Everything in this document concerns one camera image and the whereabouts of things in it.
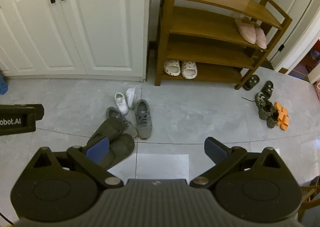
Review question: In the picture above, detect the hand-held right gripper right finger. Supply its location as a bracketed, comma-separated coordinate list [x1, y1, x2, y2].
[189, 137, 288, 188]

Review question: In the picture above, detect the white sneaker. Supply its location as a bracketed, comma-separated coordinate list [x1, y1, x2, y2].
[114, 92, 129, 115]
[126, 87, 137, 109]

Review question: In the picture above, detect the white cabinet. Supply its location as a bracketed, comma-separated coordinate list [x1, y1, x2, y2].
[0, 0, 154, 83]

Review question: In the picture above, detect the black cable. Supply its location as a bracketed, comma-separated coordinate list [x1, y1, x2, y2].
[0, 213, 14, 225]

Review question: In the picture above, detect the wooden chair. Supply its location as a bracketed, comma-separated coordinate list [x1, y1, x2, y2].
[299, 176, 320, 223]

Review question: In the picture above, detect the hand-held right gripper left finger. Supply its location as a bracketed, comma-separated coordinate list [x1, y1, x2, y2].
[32, 137, 124, 188]

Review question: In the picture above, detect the white dotted slipper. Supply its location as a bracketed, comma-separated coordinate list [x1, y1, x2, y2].
[163, 59, 181, 77]
[181, 60, 198, 79]

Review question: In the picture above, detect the grey sneaker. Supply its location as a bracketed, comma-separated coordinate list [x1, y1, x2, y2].
[106, 106, 138, 138]
[134, 99, 153, 140]

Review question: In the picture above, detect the dark olive slipper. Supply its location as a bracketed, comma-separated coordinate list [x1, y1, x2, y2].
[86, 117, 126, 151]
[99, 133, 135, 170]

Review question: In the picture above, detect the olive chunky sneaker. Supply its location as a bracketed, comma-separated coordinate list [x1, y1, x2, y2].
[241, 92, 276, 120]
[266, 107, 279, 128]

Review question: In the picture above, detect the pink slipper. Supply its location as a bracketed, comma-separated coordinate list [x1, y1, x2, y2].
[235, 17, 257, 44]
[252, 26, 268, 49]

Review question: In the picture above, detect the blue cloth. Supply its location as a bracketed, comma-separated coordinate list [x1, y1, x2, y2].
[0, 75, 9, 96]

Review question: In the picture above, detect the black slipper with charms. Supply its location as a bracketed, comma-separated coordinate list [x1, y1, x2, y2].
[243, 74, 260, 91]
[260, 80, 274, 99]

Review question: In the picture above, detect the wooden shoe rack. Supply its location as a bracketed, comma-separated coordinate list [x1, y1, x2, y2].
[154, 0, 293, 90]

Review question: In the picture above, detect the white door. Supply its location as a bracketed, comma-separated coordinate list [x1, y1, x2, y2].
[271, 0, 320, 76]

